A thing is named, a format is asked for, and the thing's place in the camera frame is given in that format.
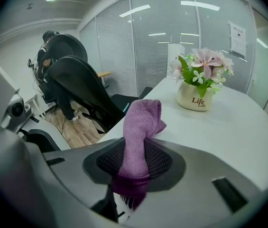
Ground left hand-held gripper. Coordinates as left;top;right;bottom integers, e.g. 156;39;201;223
0;88;40;131

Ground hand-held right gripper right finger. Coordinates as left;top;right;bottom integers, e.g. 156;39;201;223
127;136;268;228

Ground purple cloth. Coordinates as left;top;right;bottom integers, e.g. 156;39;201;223
111;99;167;210

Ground white paper notice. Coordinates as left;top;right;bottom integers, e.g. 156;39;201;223
227;20;248;58

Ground black mesh office chair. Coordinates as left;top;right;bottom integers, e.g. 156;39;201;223
44;34;88;64
45;55;126;134

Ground small wooden desk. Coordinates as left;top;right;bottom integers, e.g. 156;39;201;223
97;71;112;89

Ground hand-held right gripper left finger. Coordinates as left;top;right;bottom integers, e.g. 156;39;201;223
42;138;126;223

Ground black office chair seat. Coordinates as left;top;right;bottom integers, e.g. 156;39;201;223
111;86;154;120

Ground white paper bag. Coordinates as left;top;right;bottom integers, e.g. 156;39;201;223
166;34;186;80

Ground cream pot with pink flowers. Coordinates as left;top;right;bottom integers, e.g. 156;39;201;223
169;47;234;112

